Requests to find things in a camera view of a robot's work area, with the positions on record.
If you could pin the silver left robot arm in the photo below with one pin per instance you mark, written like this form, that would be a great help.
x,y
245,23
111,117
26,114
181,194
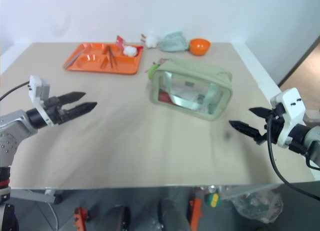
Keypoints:
x,y
13,124

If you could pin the orange plastic bowl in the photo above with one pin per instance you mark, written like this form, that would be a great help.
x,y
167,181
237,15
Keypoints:
x,y
199,47

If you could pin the green yellow round tape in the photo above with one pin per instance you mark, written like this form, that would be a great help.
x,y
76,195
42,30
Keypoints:
x,y
212,200

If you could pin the red white packet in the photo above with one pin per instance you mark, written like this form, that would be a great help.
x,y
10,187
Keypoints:
x,y
120,42

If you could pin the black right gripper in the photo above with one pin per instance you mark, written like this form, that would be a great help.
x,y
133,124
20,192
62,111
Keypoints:
x,y
275,129

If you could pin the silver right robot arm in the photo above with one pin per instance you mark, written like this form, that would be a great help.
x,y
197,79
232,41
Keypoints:
x,y
311,139

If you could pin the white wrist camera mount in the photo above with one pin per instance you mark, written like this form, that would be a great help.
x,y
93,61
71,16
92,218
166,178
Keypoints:
x,y
37,87
291,108

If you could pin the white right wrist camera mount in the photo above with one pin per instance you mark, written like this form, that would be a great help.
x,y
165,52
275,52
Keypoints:
x,y
291,108

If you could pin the white fluffy toy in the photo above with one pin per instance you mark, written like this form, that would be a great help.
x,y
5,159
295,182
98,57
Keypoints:
x,y
151,39

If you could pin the orange black clamp tool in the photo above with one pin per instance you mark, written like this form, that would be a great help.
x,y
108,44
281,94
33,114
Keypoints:
x,y
80,217
195,213

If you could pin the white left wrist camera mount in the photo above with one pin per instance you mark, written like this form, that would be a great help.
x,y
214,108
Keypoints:
x,y
37,87

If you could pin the white cotton ball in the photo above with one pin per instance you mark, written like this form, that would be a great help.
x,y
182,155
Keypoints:
x,y
130,51

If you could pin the green transparent toiletry pouch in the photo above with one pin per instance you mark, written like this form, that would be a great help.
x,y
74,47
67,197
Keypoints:
x,y
200,71

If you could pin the pale green cloth bag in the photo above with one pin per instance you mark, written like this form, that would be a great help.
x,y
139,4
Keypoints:
x,y
172,42

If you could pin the brown chopstick pair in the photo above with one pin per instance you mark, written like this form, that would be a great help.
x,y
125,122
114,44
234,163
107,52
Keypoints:
x,y
111,58

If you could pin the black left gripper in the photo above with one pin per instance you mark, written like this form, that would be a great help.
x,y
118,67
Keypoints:
x,y
56,112

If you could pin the clear plastic bag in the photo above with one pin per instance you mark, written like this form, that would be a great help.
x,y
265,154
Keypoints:
x,y
257,206

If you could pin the orange compartment tray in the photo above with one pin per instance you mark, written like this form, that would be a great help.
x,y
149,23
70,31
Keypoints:
x,y
100,66

